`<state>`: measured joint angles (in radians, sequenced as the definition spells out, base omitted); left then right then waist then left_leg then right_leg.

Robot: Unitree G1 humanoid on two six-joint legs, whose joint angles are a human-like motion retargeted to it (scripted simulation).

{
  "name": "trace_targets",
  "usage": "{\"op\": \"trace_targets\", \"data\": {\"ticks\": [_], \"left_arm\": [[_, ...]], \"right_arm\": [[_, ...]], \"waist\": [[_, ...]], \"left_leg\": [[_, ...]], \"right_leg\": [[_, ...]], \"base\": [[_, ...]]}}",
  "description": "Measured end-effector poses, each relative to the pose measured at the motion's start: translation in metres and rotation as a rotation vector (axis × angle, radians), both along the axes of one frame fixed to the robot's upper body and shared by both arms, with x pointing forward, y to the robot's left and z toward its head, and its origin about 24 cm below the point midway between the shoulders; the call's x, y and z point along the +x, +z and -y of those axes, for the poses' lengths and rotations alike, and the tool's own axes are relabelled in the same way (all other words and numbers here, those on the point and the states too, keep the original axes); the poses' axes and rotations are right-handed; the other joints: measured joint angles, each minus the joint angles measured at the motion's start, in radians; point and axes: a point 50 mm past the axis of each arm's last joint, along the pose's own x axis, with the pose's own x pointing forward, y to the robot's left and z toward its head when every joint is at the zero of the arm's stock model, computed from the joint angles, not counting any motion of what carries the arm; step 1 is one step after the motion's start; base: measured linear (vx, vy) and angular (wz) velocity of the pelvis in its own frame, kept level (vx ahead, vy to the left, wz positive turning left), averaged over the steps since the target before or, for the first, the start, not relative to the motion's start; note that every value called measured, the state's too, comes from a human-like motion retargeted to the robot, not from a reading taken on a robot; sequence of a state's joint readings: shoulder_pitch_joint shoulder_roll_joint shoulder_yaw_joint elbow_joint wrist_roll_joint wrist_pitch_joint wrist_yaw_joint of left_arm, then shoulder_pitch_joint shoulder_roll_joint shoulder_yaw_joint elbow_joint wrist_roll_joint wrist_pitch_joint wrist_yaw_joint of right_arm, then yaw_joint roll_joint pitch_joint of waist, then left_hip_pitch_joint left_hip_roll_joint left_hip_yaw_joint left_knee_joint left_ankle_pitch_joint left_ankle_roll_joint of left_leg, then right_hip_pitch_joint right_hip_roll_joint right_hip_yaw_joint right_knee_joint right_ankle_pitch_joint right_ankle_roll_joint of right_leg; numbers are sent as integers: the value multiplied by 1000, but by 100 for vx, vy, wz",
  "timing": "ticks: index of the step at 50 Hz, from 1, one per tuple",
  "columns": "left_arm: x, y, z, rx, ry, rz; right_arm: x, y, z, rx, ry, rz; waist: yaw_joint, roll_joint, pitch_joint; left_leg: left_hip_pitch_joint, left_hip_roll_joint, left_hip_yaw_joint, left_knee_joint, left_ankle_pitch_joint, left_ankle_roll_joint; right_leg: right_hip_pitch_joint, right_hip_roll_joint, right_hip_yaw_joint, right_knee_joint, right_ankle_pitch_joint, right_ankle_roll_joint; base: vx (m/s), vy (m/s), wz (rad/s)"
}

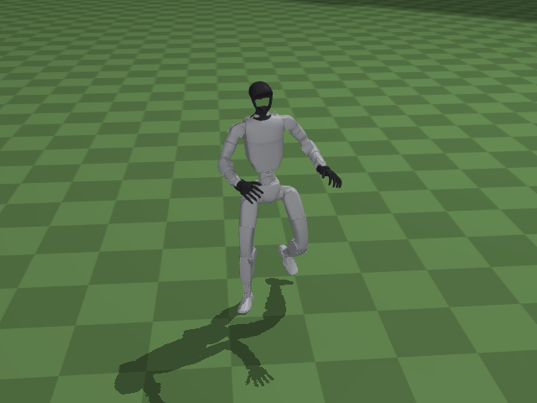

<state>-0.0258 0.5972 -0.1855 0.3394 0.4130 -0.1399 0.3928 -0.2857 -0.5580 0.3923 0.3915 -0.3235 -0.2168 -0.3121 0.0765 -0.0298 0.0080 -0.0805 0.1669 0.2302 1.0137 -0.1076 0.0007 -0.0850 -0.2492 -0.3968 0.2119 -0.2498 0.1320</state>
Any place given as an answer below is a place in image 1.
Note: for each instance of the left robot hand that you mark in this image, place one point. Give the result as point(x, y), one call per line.
point(326, 171)

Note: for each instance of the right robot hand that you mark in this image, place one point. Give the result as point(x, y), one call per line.
point(245, 188)

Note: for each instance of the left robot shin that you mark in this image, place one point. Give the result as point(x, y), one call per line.
point(291, 251)

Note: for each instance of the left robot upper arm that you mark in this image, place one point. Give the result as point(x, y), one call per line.
point(297, 132)

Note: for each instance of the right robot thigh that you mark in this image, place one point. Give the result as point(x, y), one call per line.
point(247, 223)

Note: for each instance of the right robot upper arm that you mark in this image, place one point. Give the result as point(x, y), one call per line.
point(235, 132)

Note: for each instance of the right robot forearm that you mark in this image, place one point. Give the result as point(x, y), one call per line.
point(228, 172)

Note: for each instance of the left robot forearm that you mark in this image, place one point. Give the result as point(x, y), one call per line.
point(315, 156)

